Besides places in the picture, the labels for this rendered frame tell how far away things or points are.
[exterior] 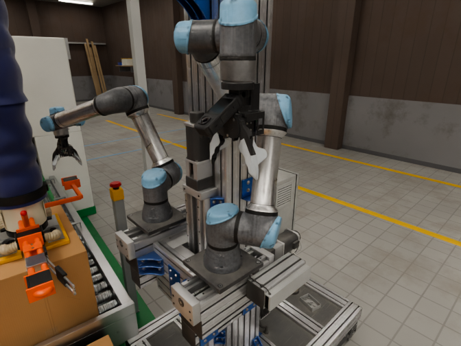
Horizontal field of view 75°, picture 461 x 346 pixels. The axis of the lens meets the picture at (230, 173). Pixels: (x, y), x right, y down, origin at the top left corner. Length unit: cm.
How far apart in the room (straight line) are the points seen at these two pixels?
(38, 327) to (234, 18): 151
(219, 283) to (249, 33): 80
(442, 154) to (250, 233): 545
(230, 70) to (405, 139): 587
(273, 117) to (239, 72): 43
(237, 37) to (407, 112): 579
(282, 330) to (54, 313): 127
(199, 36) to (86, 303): 136
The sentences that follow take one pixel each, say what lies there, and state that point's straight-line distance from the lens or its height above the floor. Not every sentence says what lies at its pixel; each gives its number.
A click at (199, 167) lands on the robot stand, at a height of 135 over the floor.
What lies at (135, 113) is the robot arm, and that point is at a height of 152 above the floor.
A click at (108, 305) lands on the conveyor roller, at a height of 55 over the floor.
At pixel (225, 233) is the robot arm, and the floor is 120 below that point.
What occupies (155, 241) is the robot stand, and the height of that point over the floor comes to 95.
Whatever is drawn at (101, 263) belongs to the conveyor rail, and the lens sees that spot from 209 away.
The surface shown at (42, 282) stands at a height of 110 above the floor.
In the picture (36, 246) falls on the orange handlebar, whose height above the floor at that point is 109.
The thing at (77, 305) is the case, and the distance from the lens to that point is 172.
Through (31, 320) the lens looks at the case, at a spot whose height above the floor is 70.
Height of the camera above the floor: 176
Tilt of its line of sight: 20 degrees down
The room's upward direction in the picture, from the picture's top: straight up
